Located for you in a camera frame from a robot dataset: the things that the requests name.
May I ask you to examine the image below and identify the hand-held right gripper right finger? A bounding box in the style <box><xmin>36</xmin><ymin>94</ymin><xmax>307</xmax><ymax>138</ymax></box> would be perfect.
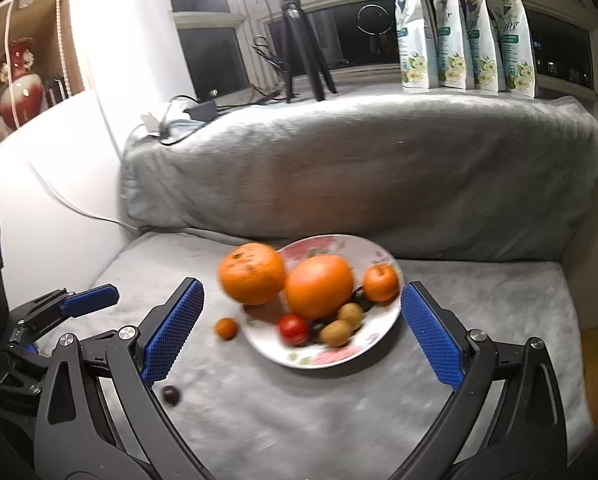
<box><xmin>389</xmin><ymin>281</ymin><xmax>567</xmax><ymax>480</ymax></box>

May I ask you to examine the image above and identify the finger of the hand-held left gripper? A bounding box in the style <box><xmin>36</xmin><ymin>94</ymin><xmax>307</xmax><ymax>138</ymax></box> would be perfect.
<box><xmin>9</xmin><ymin>341</ymin><xmax>54</xmax><ymax>376</ymax></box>
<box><xmin>11</xmin><ymin>284</ymin><xmax>120</xmax><ymax>336</ymax></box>

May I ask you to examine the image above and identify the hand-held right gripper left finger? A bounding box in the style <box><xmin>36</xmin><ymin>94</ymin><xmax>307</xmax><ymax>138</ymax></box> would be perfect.
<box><xmin>33</xmin><ymin>276</ymin><xmax>217</xmax><ymax>480</ymax></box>

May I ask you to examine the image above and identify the small mandarin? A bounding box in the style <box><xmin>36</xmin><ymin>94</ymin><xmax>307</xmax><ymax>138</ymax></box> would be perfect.
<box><xmin>363</xmin><ymin>263</ymin><xmax>399</xmax><ymax>303</ymax></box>

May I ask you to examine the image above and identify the small brown kiwi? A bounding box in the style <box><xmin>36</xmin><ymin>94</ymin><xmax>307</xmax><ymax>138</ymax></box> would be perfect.
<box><xmin>320</xmin><ymin>319</ymin><xmax>355</xmax><ymax>347</ymax></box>
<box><xmin>337</xmin><ymin>302</ymin><xmax>365</xmax><ymax>330</ymax></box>

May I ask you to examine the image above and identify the large speckled orange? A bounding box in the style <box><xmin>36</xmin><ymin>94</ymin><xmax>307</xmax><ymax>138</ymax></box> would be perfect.
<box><xmin>218</xmin><ymin>242</ymin><xmax>286</xmax><ymax>306</ymax></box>

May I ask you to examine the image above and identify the white floral plate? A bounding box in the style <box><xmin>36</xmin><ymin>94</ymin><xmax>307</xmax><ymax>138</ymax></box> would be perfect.
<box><xmin>241</xmin><ymin>234</ymin><xmax>406</xmax><ymax>368</ymax></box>

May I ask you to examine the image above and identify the red tomato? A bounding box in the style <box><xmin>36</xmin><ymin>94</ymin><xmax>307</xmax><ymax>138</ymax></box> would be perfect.
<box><xmin>278</xmin><ymin>313</ymin><xmax>311</xmax><ymax>346</ymax></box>

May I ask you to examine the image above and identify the tiny orange kumquat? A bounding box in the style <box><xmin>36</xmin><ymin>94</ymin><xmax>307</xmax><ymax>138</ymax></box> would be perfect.
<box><xmin>215</xmin><ymin>317</ymin><xmax>239</xmax><ymax>341</ymax></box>

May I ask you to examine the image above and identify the large smooth orange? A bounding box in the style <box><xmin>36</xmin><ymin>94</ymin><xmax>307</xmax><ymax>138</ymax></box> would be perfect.
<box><xmin>284</xmin><ymin>255</ymin><xmax>355</xmax><ymax>320</ymax></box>

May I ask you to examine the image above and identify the grey plush bolster cushion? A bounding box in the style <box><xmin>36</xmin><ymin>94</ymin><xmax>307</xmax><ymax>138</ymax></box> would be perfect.
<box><xmin>119</xmin><ymin>82</ymin><xmax>598</xmax><ymax>263</ymax></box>

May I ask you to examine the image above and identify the white power plug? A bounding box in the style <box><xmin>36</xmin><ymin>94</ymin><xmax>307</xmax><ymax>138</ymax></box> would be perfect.
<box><xmin>140</xmin><ymin>112</ymin><xmax>172</xmax><ymax>138</ymax></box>

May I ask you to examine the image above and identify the black power adapter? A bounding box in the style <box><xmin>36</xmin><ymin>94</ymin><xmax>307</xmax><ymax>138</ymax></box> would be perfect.
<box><xmin>184</xmin><ymin>101</ymin><xmax>219</xmax><ymax>122</ymax></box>

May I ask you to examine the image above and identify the red ceramic vase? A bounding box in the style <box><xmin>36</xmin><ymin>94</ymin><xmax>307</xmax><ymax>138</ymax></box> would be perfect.
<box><xmin>0</xmin><ymin>37</ymin><xmax>47</xmax><ymax>128</ymax></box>

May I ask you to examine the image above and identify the white floral refill pouch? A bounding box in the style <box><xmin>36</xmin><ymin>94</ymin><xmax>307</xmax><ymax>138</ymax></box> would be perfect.
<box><xmin>458</xmin><ymin>0</ymin><xmax>502</xmax><ymax>93</ymax></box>
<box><xmin>426</xmin><ymin>0</ymin><xmax>475</xmax><ymax>90</ymax></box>
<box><xmin>386</xmin><ymin>0</ymin><xmax>439</xmax><ymax>90</ymax></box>
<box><xmin>489</xmin><ymin>0</ymin><xmax>536</xmax><ymax>99</ymax></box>

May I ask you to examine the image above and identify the black tripod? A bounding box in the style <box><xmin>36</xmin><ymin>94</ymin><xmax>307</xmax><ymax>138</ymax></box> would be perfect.
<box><xmin>269</xmin><ymin>0</ymin><xmax>338</xmax><ymax>103</ymax></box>

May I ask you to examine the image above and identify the white wall cable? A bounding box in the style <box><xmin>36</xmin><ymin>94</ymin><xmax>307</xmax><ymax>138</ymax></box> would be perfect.
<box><xmin>29</xmin><ymin>160</ymin><xmax>140</xmax><ymax>231</ymax></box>

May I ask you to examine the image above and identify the black power cable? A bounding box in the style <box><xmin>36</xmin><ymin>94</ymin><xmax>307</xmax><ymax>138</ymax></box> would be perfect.
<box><xmin>158</xmin><ymin>87</ymin><xmax>280</xmax><ymax>147</ymax></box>

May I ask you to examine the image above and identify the white bead cord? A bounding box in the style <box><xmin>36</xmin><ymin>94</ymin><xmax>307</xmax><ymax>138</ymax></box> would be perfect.
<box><xmin>56</xmin><ymin>0</ymin><xmax>76</xmax><ymax>98</ymax></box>

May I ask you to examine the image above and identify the looped black cable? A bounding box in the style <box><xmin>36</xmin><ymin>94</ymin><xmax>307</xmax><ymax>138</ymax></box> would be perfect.
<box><xmin>251</xmin><ymin>35</ymin><xmax>294</xmax><ymax>106</ymax></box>

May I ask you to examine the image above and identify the white window frame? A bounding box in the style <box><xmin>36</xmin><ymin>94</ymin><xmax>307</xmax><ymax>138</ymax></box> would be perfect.
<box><xmin>171</xmin><ymin>0</ymin><xmax>598</xmax><ymax>91</ymax></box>

